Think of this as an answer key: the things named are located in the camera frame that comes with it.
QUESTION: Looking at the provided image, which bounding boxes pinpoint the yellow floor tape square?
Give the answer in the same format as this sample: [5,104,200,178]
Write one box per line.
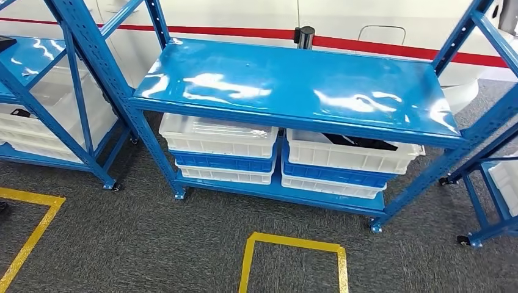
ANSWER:
[0,187,67,293]

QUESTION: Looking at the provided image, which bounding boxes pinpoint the black plastic part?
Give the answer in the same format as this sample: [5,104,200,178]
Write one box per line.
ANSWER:
[0,35,18,52]

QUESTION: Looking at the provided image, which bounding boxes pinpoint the blue plastic crate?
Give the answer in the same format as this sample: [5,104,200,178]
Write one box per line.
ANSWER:
[282,141,398,189]

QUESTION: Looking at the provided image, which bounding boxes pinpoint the black stanchion post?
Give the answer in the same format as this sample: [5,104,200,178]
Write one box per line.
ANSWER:
[294,26,316,50]

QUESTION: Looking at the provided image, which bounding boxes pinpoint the dark grey bumper panel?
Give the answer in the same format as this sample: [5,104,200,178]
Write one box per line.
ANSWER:
[498,0,518,35]

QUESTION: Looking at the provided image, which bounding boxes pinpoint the white car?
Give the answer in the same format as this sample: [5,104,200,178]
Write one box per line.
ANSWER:
[0,0,518,114]

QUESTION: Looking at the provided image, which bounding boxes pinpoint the blue metal shelf rack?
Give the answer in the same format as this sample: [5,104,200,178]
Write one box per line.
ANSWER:
[439,121,518,248]
[0,20,134,192]
[42,0,518,234]

